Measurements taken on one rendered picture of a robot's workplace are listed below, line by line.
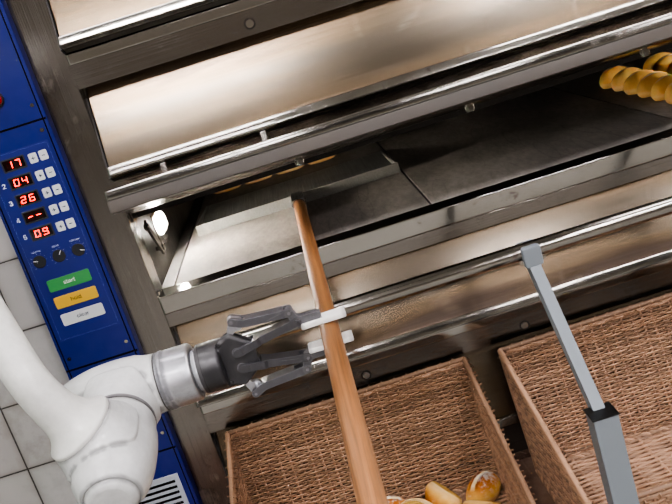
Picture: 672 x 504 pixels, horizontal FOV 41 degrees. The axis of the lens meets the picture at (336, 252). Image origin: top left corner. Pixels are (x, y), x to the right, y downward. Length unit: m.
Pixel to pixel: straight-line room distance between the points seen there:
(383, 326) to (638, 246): 0.57
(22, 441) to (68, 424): 0.87
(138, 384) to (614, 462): 0.73
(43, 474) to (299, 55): 1.06
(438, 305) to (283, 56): 0.61
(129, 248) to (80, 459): 0.75
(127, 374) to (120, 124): 0.66
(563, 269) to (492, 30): 0.53
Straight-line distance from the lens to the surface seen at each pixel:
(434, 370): 1.96
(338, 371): 1.17
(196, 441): 2.03
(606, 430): 1.44
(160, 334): 1.93
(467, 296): 1.93
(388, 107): 1.69
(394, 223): 1.87
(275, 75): 1.81
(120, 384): 1.33
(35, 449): 2.09
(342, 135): 1.68
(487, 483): 1.93
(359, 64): 1.81
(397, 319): 1.92
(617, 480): 1.49
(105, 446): 1.21
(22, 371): 1.22
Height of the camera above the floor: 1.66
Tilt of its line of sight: 16 degrees down
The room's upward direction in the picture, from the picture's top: 18 degrees counter-clockwise
